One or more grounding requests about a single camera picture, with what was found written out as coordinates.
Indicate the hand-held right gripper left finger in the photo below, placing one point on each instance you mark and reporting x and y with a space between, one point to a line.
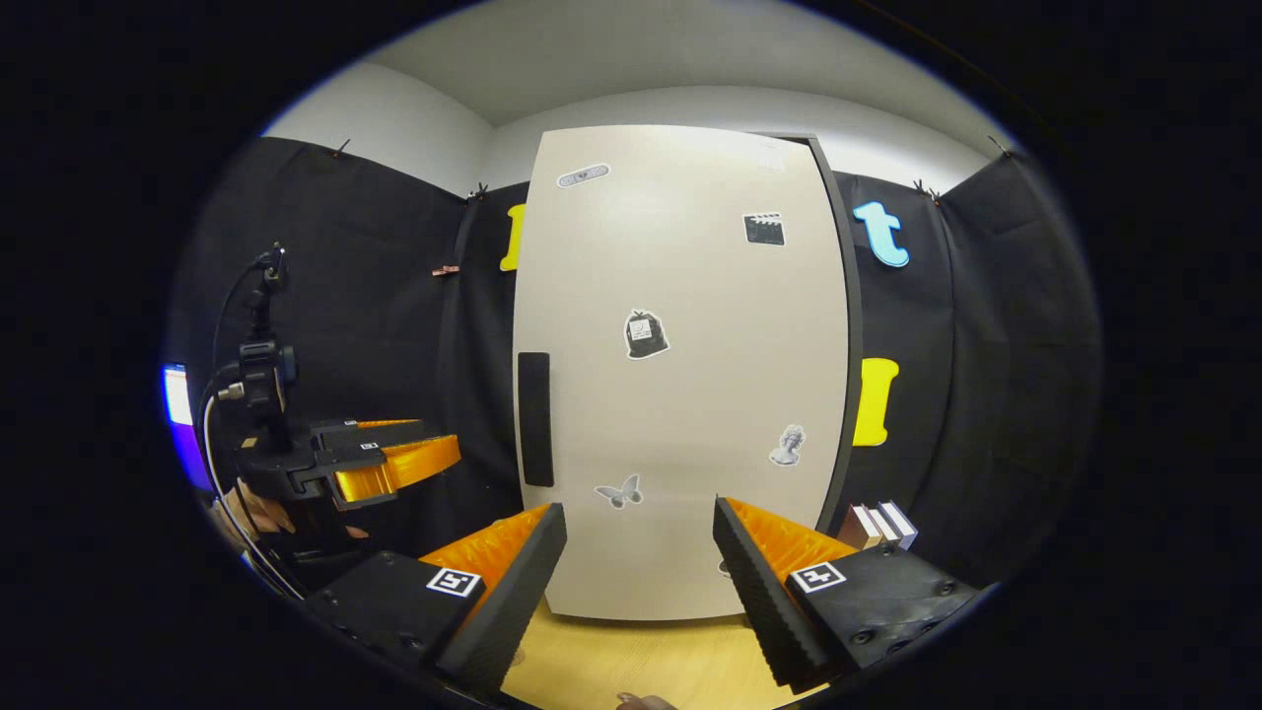
518 602

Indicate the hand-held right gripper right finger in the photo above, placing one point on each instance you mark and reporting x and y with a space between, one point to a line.
759 602

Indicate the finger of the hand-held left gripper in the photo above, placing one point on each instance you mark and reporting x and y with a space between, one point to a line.
385 434
355 461

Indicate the beige cabinet door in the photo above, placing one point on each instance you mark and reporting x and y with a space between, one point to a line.
690 394

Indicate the dark grey cabinet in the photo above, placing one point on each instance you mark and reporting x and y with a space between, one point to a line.
855 345

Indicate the brown cover book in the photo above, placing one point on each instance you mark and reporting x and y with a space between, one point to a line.
856 528

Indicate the white cover book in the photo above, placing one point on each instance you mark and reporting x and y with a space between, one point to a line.
883 530

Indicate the black backdrop cloth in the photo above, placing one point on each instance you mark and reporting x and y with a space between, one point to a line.
1006 345

